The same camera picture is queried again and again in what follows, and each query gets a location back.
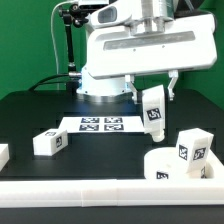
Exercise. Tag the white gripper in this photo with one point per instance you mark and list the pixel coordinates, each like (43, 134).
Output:
(186, 44)

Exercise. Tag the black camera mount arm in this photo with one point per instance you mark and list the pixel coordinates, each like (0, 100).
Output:
(73, 16)

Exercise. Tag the white marker sheet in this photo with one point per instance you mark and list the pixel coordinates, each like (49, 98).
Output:
(98, 124)

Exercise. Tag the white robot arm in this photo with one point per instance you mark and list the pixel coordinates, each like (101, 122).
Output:
(142, 17)

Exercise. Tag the white U-shaped fence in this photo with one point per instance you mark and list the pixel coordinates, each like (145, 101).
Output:
(112, 192)

